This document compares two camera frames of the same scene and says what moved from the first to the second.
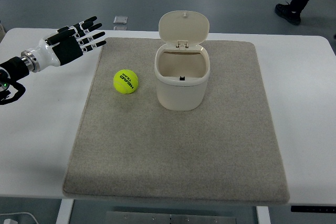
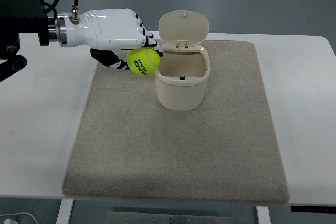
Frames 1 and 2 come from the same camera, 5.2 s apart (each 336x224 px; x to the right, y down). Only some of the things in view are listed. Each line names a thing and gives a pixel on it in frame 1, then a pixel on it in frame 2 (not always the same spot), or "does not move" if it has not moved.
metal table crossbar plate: (136, 217) does not move
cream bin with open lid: (182, 66) does not move
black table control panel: (331, 209) does not move
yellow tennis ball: (125, 81) -> (143, 61)
